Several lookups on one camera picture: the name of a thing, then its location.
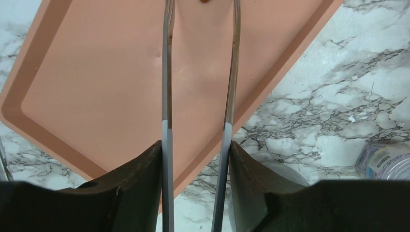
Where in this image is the pink dessert tray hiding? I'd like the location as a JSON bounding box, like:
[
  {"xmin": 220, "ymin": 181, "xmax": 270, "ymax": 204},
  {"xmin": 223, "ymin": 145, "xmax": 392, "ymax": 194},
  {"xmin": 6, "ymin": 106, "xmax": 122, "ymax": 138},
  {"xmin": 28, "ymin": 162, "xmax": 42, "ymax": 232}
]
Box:
[{"xmin": 0, "ymin": 0, "xmax": 341, "ymax": 179}]

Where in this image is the dark blue-green ceramic mug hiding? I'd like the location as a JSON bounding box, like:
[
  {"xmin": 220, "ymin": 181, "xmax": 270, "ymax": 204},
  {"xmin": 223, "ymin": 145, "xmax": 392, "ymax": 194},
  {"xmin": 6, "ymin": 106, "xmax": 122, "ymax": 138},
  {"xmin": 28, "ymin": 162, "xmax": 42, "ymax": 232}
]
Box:
[{"xmin": 262, "ymin": 162, "xmax": 309, "ymax": 187}]

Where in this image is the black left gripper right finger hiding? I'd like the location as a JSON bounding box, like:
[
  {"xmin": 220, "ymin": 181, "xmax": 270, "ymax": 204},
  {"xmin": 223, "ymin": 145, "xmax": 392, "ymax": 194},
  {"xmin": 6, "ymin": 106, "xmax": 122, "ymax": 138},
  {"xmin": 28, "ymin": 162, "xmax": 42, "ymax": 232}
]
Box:
[{"xmin": 229, "ymin": 142, "xmax": 410, "ymax": 232}]

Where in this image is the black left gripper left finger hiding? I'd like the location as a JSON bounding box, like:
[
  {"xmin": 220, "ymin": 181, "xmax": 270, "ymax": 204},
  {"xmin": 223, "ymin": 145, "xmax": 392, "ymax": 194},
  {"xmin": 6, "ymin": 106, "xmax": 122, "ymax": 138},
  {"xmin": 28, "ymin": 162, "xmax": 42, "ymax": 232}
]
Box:
[{"xmin": 0, "ymin": 141, "xmax": 162, "ymax": 232}]

